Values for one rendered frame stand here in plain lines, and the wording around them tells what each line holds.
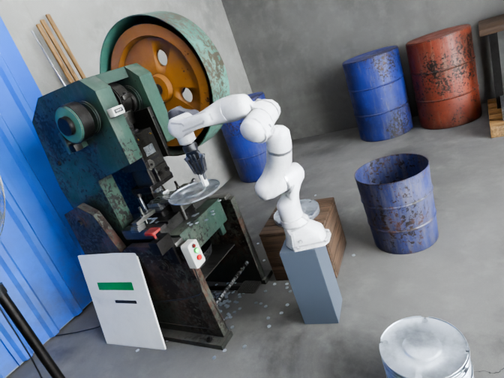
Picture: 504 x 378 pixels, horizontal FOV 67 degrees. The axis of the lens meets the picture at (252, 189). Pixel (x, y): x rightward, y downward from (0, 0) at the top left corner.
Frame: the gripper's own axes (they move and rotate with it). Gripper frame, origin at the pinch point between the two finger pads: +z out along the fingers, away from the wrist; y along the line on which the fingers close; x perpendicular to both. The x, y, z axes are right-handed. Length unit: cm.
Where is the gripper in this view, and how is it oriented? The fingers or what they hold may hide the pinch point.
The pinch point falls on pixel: (203, 179)
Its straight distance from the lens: 196.8
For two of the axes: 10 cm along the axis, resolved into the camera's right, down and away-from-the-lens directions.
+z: 3.3, 8.8, 3.3
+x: 4.6, -4.6, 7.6
